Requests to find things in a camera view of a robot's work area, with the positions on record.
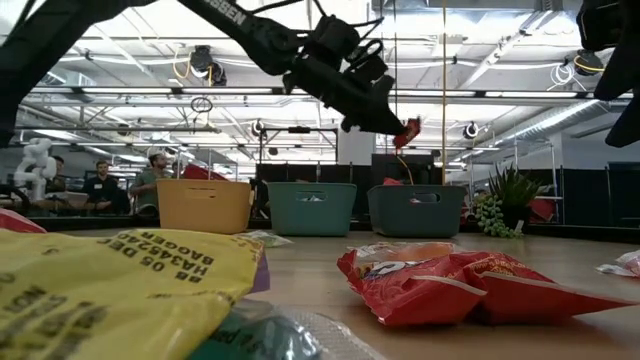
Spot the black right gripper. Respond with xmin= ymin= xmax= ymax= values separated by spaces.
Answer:
xmin=575 ymin=0 xmax=640 ymax=149

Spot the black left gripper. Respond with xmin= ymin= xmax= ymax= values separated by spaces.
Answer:
xmin=282 ymin=49 xmax=409 ymax=136

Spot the dark teal plastic bin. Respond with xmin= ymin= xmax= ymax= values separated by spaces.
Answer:
xmin=367 ymin=184 xmax=467 ymax=238

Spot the light teal plastic bin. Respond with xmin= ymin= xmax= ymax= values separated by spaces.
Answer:
xmin=265 ymin=181 xmax=358 ymax=237

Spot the yellow plastic bin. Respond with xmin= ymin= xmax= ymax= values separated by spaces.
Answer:
xmin=156 ymin=178 xmax=253 ymax=235

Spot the large yellow candy pack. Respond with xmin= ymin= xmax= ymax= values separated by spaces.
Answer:
xmin=0 ymin=227 xmax=271 ymax=360

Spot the orange gummy in clear wrapper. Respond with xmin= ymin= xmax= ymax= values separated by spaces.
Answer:
xmin=348 ymin=241 xmax=457 ymax=262

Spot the red container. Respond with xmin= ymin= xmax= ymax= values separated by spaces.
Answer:
xmin=529 ymin=198 xmax=557 ymax=222

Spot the potted artificial succulent plant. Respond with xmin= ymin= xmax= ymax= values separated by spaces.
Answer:
xmin=473 ymin=164 xmax=554 ymax=239

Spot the green gummy in clear wrapper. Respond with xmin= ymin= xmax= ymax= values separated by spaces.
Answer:
xmin=238 ymin=229 xmax=295 ymax=249

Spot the red gummy in clear wrapper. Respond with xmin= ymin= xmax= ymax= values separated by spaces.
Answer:
xmin=594 ymin=248 xmax=640 ymax=279

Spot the red tool cart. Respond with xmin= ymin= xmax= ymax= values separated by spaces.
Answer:
xmin=182 ymin=163 xmax=230 ymax=182

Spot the person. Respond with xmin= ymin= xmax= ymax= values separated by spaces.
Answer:
xmin=82 ymin=159 xmax=124 ymax=211
xmin=47 ymin=155 xmax=69 ymax=194
xmin=129 ymin=152 xmax=171 ymax=211

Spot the teal gummy in clear wrapper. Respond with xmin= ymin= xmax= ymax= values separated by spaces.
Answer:
xmin=189 ymin=298 xmax=389 ymax=360

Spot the black steering wheel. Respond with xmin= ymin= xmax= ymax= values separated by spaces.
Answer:
xmin=0 ymin=183 xmax=45 ymax=211

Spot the black metal gantry frame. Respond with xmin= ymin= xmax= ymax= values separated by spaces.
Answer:
xmin=257 ymin=126 xmax=340 ymax=166

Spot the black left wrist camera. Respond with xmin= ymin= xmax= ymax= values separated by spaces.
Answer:
xmin=309 ymin=14 xmax=362 ymax=57

